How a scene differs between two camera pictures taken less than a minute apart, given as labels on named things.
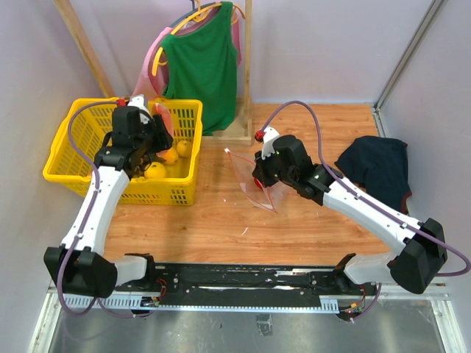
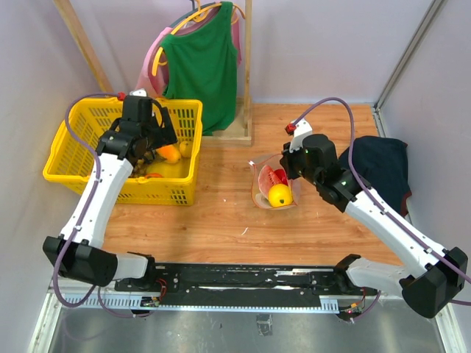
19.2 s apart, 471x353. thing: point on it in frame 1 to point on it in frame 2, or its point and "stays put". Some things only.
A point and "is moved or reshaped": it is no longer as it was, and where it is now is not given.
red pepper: (258, 183) is moved or reshaped
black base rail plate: (324, 284) stays put
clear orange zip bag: (274, 198) is moved or reshaped
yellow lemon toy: (156, 170) to (280, 195)
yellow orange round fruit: (184, 148) stays put
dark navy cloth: (379, 166) stays put
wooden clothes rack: (241, 132) stays put
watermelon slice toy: (163, 111) is moved or reshaped
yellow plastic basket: (173, 178) stays put
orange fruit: (171, 156) stays put
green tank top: (202, 64) stays put
